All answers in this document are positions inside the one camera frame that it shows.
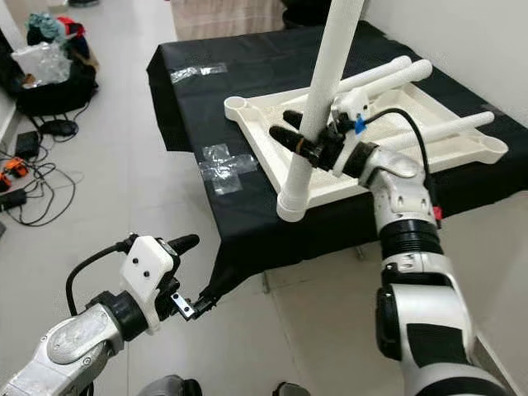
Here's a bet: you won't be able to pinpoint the white plastic table top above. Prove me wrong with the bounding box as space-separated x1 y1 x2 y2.
223 70 509 209

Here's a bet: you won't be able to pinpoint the grey left robot foot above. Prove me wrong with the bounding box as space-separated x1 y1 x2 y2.
136 375 204 396

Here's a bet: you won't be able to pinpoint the grey robot foot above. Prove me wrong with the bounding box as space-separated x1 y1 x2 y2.
136 375 204 396
269 381 311 396

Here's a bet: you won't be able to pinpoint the black tablecloth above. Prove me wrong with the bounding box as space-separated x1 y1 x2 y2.
146 21 528 310

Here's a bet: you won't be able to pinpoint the clear tape strip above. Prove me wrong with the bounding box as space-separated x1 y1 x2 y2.
170 63 228 85

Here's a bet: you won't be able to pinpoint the large black round bowl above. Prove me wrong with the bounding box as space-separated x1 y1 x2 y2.
280 0 335 27

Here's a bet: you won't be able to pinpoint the grey right robot foot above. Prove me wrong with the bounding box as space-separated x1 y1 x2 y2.
269 381 311 396

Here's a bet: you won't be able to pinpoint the beige woven mat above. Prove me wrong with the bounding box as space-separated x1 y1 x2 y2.
172 0 285 40

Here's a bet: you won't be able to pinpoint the orange black battery charger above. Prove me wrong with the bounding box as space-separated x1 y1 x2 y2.
7 158 31 177

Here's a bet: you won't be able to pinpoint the black power strip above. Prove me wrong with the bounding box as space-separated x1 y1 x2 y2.
0 190 27 209

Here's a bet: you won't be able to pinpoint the black power adapter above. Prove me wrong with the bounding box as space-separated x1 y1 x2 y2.
15 132 40 159

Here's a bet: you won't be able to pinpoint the black router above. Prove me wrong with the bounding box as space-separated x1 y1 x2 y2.
41 119 79 139

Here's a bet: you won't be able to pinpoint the clear plastic bag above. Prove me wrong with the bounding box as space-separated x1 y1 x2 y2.
12 43 75 87

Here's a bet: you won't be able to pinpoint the teal cloth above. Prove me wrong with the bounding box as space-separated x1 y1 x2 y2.
26 12 63 46

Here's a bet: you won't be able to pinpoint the red cloth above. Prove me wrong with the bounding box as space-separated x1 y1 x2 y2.
59 18 90 42

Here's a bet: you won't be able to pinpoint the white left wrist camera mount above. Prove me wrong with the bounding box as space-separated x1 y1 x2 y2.
120 235 182 331

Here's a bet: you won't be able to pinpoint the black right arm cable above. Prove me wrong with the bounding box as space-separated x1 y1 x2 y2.
365 106 442 224

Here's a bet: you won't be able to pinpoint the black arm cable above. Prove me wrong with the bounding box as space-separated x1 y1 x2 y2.
365 106 442 224
64 233 137 316

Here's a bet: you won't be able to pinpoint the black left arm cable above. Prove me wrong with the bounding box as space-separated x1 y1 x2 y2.
64 233 137 316

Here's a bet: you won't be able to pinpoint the black floor cables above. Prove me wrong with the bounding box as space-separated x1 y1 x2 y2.
0 157 79 228

